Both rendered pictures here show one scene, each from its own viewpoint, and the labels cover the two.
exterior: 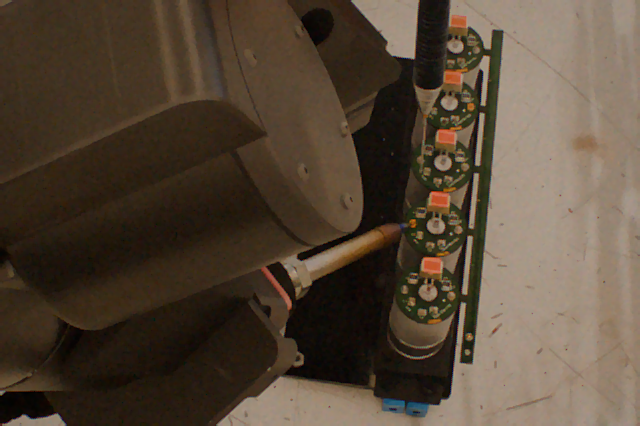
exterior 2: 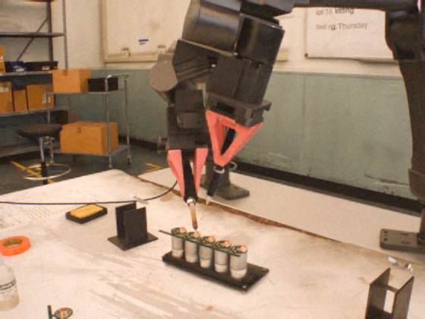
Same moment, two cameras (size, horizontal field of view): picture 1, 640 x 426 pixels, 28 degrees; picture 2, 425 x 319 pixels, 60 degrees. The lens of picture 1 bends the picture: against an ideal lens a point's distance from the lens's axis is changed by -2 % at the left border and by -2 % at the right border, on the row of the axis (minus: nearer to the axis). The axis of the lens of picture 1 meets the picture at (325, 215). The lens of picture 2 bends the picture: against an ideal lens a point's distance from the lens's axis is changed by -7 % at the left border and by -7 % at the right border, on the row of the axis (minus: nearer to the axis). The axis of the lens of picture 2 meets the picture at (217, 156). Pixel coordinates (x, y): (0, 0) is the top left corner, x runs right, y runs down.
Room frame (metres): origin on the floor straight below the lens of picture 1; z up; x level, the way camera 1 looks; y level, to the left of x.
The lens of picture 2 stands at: (0.54, -0.50, 1.07)
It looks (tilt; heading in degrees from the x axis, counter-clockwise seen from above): 14 degrees down; 121
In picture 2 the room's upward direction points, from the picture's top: straight up
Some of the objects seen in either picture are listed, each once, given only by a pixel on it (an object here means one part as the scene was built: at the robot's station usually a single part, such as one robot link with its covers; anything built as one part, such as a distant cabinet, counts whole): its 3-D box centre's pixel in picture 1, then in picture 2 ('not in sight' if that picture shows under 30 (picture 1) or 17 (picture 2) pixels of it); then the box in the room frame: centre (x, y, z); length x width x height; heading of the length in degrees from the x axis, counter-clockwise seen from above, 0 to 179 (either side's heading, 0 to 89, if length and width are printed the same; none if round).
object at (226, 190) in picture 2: not in sight; (217, 172); (0.02, 0.34, 0.79); 0.20 x 0.07 x 0.08; 154
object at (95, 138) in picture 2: not in sight; (88, 118); (-2.66, 2.18, 0.51); 0.75 x 0.48 x 1.03; 17
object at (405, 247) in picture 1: (428, 251); (193, 249); (0.21, -0.04, 0.79); 0.02 x 0.02 x 0.05
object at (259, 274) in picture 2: (386, 217); (214, 267); (0.24, -0.03, 0.76); 0.16 x 0.07 x 0.01; 176
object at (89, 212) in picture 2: not in sight; (86, 213); (-0.11, 0.02, 0.76); 0.07 x 0.05 x 0.02; 89
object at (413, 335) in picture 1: (421, 315); (179, 244); (0.19, -0.04, 0.79); 0.02 x 0.02 x 0.05
